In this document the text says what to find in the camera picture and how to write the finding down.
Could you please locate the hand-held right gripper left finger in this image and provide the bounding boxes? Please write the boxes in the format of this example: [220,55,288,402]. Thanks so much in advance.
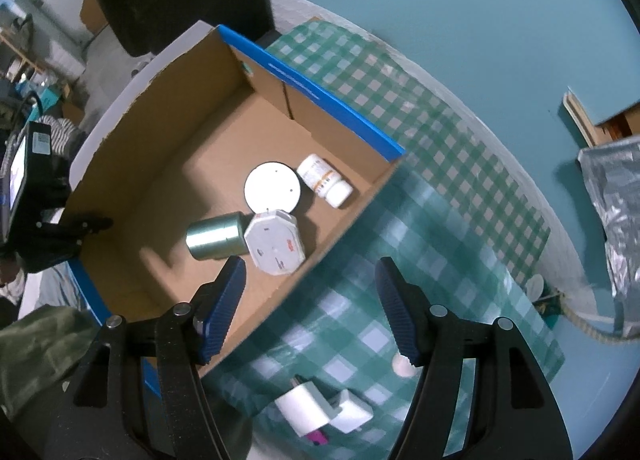
[62,256,247,460]

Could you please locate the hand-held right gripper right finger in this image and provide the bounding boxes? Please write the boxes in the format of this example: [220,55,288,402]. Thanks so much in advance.
[375,256,573,460]

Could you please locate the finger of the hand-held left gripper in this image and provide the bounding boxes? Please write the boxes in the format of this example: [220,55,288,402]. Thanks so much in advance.
[52,214,114,237]
[37,227,84,261]

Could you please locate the green cylindrical jar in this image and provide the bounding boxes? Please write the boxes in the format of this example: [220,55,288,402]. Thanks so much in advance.
[186,211,249,260]

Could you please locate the white octagonal box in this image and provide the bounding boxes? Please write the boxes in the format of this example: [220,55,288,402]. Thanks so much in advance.
[244,209,307,276]

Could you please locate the blue-rimmed cardboard box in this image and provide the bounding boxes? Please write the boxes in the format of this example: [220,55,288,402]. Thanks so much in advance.
[65,24,406,401]

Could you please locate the small white charger cube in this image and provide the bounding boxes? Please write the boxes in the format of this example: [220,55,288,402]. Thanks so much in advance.
[327,388,374,433]

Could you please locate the white round disc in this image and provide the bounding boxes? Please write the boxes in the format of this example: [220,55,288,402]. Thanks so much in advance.
[244,161,302,213]

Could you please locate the large white power adapter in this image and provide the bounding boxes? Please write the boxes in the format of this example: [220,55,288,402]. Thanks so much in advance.
[275,379,337,437]

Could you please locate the white pill bottle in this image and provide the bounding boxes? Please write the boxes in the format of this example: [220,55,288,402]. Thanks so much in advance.
[296,154,354,208]

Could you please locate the person's left hand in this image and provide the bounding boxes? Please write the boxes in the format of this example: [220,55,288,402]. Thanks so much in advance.
[0,260,25,297]

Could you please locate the striped cloth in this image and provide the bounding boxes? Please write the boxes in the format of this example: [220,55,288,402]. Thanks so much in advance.
[35,115,87,157]

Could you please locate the olive green trousers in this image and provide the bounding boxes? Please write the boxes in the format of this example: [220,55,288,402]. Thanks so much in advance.
[0,305,101,421]

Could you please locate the green checked tablecloth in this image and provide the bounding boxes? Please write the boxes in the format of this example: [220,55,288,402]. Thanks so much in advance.
[202,20,566,446]

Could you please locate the brown cardboard carton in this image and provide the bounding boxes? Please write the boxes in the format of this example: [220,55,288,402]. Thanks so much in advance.
[80,0,109,34]

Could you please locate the silver foil bag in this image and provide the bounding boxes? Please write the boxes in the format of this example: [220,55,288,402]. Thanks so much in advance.
[577,135,640,341]

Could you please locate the wooden board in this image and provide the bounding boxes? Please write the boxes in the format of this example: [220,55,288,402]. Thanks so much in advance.
[564,90,640,148]

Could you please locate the braided rope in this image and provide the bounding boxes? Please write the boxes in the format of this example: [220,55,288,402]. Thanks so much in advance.
[562,290,632,348]

